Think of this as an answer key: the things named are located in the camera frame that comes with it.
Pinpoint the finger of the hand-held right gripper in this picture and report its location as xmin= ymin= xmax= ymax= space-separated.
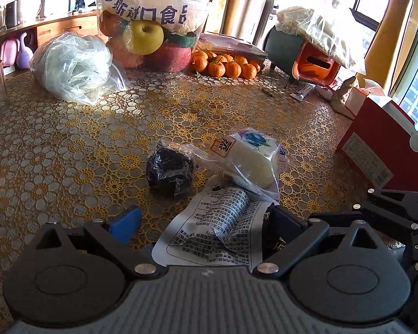
xmin=367 ymin=188 xmax=418 ymax=216
xmin=308 ymin=203 xmax=418 ymax=237

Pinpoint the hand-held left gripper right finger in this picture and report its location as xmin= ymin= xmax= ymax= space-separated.
xmin=252 ymin=205 xmax=387 ymax=279

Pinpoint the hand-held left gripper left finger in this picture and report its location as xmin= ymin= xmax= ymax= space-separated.
xmin=35 ymin=206 xmax=162 ymax=279

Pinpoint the red cardboard box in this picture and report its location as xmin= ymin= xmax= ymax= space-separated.
xmin=336 ymin=95 xmax=418 ymax=195

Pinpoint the black snack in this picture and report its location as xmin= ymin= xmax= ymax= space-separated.
xmin=146 ymin=141 xmax=196 ymax=200

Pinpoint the white printed wrapper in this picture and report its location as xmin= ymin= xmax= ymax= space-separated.
xmin=152 ymin=184 xmax=280 ymax=269

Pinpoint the white bun packet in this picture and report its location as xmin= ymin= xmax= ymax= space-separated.
xmin=195 ymin=129 xmax=290 ymax=200

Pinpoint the gold lace patterned desktop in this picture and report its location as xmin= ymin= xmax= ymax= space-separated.
xmin=0 ymin=59 xmax=405 ymax=279

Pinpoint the beige paper bag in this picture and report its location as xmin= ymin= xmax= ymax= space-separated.
xmin=329 ymin=77 xmax=366 ymax=119

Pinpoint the white cream tube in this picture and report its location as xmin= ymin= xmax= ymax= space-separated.
xmin=290 ymin=85 xmax=314 ymax=102

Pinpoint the crumpled clear plastic bag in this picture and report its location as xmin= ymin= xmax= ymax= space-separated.
xmin=30 ymin=32 xmax=130 ymax=107

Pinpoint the peach coloured apple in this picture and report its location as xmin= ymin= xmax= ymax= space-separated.
xmin=106 ymin=36 xmax=145 ymax=70

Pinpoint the pile of tangerines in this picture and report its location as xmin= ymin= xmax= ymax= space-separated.
xmin=190 ymin=50 xmax=264 ymax=80

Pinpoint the red apple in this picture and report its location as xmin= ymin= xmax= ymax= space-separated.
xmin=143 ymin=42 xmax=192 ymax=74

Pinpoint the yellow giraffe toy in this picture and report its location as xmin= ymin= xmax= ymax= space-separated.
xmin=364 ymin=0 xmax=417 ymax=94

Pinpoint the clear plastic storage box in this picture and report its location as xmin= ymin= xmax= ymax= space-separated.
xmin=197 ymin=32 xmax=269 ymax=65

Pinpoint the wooden television cabinet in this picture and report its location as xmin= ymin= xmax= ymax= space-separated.
xmin=0 ymin=10 xmax=102 ymax=74

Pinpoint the yellow curtain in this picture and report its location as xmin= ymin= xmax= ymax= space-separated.
xmin=219 ymin=0 xmax=276 ymax=36

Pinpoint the white small appliance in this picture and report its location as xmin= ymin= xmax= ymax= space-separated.
xmin=43 ymin=0 xmax=69 ymax=18

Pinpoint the grey cylindrical appliance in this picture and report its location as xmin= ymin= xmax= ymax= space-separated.
xmin=5 ymin=0 xmax=22 ymax=29

